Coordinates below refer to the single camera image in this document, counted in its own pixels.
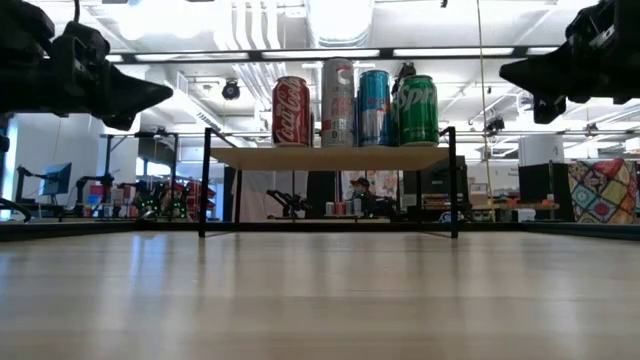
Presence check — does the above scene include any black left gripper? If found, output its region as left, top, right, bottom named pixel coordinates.
left=49, top=23, right=174, bottom=132

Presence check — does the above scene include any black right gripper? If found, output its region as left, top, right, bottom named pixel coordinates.
left=499, top=0, right=617, bottom=125

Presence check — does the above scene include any green Sprite can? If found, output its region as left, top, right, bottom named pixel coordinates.
left=397, top=74, right=441, bottom=148

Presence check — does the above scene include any red Coca-Cola can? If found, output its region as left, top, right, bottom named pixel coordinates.
left=271, top=75, right=312, bottom=148

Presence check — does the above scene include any blue silver Red Bull can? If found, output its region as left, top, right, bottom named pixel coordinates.
left=356, top=69, right=393, bottom=148

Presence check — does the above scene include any white Celsius Peach Vibe can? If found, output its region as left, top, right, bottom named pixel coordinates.
left=320, top=57, right=357, bottom=148

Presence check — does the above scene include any white box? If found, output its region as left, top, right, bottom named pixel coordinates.
left=517, top=134, right=566, bottom=168

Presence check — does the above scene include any black computer monitor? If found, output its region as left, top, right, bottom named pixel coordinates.
left=517, top=162, right=576, bottom=222

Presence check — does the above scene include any computer monitor with blue screen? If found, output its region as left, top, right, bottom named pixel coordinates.
left=40, top=161, right=73, bottom=197

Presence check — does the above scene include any colourful patchwork quilt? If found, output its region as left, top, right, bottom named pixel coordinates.
left=567, top=158, right=640, bottom=226

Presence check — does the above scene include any black monitor stand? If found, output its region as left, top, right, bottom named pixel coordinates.
left=14, top=164, right=49, bottom=221

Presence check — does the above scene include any black cabinet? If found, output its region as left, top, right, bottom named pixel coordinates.
left=415, top=154, right=470, bottom=224

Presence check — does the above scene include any white cloth panel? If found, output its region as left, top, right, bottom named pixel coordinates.
left=239, top=169, right=296, bottom=222

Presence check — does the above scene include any person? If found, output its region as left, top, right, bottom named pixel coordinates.
left=349, top=176, right=375, bottom=217

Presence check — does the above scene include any black background rig frame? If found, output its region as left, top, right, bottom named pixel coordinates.
left=98, top=130, right=180, bottom=224

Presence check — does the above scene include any black aluminium table frame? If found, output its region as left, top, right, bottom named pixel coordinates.
left=0, top=219, right=640, bottom=242

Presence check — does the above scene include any wooden shelf with black frame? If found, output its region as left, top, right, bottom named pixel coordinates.
left=198, top=126, right=459, bottom=239

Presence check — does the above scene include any white ceiling duct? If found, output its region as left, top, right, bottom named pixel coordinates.
left=305, top=0, right=376, bottom=49

